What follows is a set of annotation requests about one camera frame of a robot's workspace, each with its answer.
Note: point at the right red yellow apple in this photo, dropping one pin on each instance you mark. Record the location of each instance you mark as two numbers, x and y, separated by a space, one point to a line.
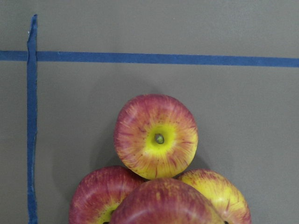
222 193

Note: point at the left red yellow apple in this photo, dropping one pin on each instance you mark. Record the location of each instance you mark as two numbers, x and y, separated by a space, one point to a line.
100 192

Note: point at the brown paper table cover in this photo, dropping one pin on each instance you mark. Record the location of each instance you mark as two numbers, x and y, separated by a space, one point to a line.
248 116

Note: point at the lone red yellow apple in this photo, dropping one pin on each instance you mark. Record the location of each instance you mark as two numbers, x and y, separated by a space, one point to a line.
165 201

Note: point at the rear red yellow apple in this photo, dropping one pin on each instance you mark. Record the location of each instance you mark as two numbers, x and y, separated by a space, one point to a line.
155 136

